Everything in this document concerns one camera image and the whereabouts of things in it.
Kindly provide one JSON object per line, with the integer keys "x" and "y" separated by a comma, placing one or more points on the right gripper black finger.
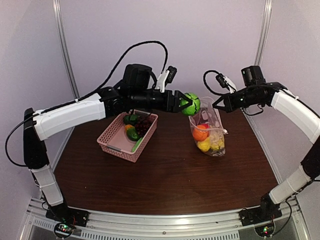
{"x": 222, "y": 108}
{"x": 220, "y": 102}

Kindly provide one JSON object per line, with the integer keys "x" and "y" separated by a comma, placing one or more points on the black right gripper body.
{"x": 250, "y": 99}

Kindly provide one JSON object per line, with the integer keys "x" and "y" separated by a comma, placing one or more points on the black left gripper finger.
{"x": 185, "y": 108}
{"x": 183, "y": 98}

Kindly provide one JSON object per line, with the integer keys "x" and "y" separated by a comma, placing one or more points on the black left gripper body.
{"x": 141, "y": 100}

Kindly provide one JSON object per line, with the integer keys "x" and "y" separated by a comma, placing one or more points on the red toy apple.
{"x": 206, "y": 125}

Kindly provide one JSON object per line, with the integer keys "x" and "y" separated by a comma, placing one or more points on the clear dotted zip top bag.
{"x": 207, "y": 114}

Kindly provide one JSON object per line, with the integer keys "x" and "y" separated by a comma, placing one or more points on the orange toy orange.
{"x": 200, "y": 133}

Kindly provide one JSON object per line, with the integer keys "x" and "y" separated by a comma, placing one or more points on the yellow toy banana bunch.
{"x": 217, "y": 144}

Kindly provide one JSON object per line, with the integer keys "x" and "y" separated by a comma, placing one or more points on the purple toy grapes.
{"x": 143, "y": 125}

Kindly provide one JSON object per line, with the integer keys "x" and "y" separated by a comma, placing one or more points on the green toy pepper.
{"x": 132, "y": 134}

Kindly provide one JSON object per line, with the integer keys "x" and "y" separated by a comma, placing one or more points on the yellow toy lemon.
{"x": 204, "y": 146}

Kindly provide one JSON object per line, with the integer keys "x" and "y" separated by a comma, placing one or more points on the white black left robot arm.
{"x": 38, "y": 126}

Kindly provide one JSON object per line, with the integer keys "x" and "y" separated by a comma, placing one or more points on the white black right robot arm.
{"x": 303, "y": 129}

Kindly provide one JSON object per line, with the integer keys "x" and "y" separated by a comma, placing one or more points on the green toy vegetable back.
{"x": 131, "y": 119}

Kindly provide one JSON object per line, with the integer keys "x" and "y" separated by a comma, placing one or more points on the pink perforated plastic basket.
{"x": 114, "y": 140}

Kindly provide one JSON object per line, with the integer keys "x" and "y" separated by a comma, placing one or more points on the green toy cucumber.
{"x": 136, "y": 145}

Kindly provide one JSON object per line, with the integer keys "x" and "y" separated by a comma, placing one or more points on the right round circuit board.
{"x": 265, "y": 230}

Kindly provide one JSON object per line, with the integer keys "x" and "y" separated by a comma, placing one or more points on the round circuit board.
{"x": 265, "y": 230}
{"x": 62, "y": 230}

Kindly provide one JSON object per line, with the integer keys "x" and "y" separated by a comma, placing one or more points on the left round circuit board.
{"x": 62, "y": 230}

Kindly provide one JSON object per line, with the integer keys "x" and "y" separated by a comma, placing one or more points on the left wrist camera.
{"x": 165, "y": 78}

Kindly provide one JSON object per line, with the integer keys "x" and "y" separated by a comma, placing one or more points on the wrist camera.
{"x": 165, "y": 78}
{"x": 226, "y": 83}

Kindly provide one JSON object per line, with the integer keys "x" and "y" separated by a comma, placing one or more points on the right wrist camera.
{"x": 226, "y": 83}

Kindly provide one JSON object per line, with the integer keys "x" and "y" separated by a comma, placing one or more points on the aluminium corner post right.
{"x": 264, "y": 31}

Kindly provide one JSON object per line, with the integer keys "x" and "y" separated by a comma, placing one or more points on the aluminium corner post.
{"x": 264, "y": 31}
{"x": 64, "y": 48}

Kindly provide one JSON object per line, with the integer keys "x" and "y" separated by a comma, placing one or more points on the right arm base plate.
{"x": 255, "y": 215}

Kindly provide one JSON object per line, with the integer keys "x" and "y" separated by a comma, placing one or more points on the aluminium corner post left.
{"x": 64, "y": 48}

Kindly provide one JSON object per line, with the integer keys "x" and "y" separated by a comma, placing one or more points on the aluminium front rail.
{"x": 223, "y": 225}

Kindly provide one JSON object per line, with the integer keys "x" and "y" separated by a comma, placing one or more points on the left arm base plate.
{"x": 72, "y": 216}

